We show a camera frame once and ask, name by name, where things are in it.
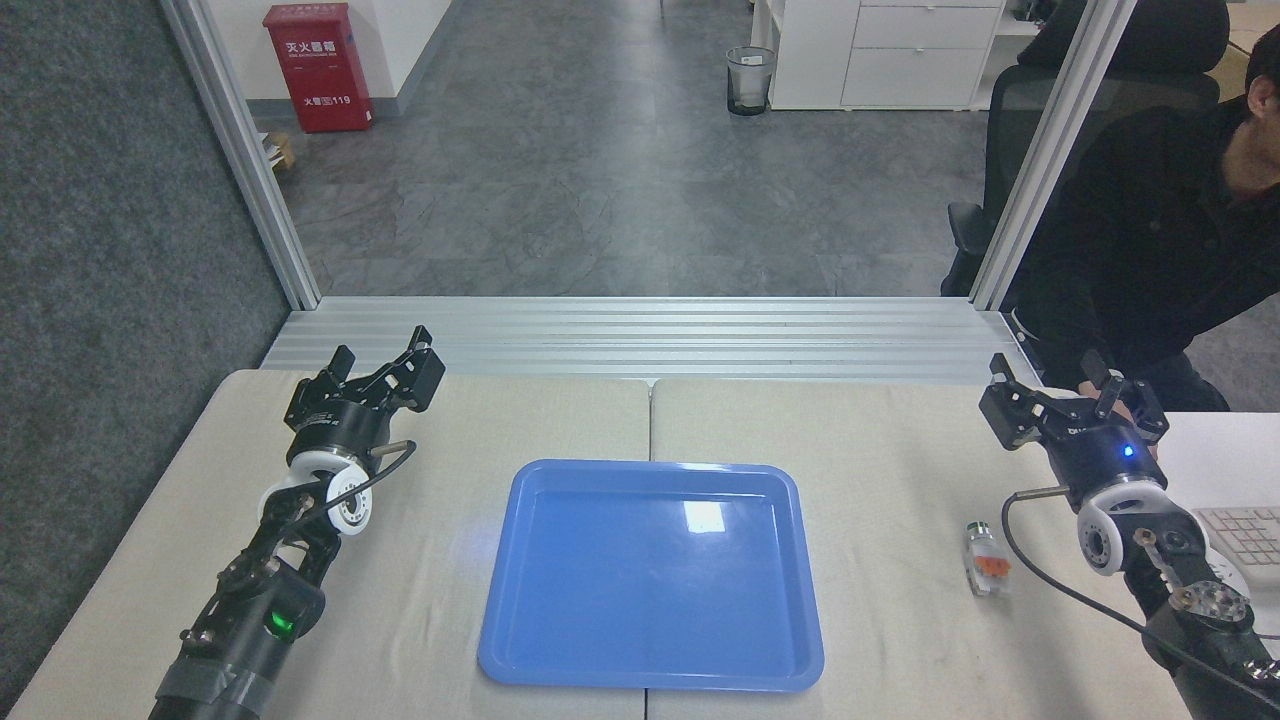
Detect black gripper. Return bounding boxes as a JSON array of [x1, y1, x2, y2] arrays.
[[978, 349, 1170, 507], [284, 325, 447, 464]]

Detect blue plastic tray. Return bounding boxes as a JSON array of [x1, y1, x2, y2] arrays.
[[477, 459, 826, 693]]

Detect person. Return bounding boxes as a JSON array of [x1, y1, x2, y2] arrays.
[[1000, 22, 1280, 413]]

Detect white computer keyboard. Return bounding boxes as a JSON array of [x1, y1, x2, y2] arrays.
[[1194, 506, 1280, 593]]

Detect white power strip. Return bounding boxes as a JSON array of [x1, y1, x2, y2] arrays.
[[1204, 556, 1252, 603]]

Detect black office chair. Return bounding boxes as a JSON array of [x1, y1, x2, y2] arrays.
[[940, 0, 1231, 298]]

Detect grey felt partition panel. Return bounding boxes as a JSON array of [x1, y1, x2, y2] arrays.
[[0, 0, 293, 691]]

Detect red fire extinguisher box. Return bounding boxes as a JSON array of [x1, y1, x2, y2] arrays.
[[262, 3, 375, 135]]

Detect white drawer cabinet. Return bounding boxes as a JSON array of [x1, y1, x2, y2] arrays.
[[750, 0, 1007, 112]]

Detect dark mesh waste bin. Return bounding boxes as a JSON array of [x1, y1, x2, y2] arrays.
[[725, 46, 778, 118]]

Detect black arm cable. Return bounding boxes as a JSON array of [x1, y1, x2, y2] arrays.
[[1000, 485, 1280, 713], [280, 440, 419, 533]]

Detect silver aluminium post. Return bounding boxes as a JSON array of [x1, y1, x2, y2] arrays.
[[969, 0, 1141, 312], [160, 0, 322, 312]]

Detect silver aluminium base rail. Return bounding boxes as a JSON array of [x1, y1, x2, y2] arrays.
[[261, 296, 1042, 387]]

